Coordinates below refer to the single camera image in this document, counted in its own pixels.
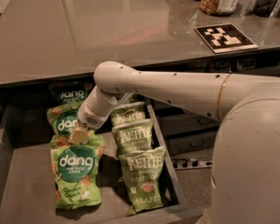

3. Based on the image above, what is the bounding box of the grey power strip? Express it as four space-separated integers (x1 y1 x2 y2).
173 159 213 170

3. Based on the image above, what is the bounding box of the lower right grey drawer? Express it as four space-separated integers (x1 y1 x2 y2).
166 131 217 155

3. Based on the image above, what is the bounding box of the middle right grey drawer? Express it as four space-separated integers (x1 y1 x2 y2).
155 107 219 138

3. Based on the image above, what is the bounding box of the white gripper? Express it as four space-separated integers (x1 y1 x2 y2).
69 103 107 145

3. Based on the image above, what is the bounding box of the black white fiducial marker tile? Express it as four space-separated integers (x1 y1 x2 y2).
194 23 258 54

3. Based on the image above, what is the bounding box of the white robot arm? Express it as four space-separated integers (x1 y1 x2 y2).
77 62 280 224

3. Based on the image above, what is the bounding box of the front Kettle jalapeno chip bag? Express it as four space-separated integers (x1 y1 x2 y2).
119 147 165 215

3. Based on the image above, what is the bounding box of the open grey top drawer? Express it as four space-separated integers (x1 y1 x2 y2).
0 83 203 224

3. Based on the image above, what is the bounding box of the green dang chip bag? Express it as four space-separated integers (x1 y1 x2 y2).
49 81 93 105
49 133 106 211
47 104 79 136

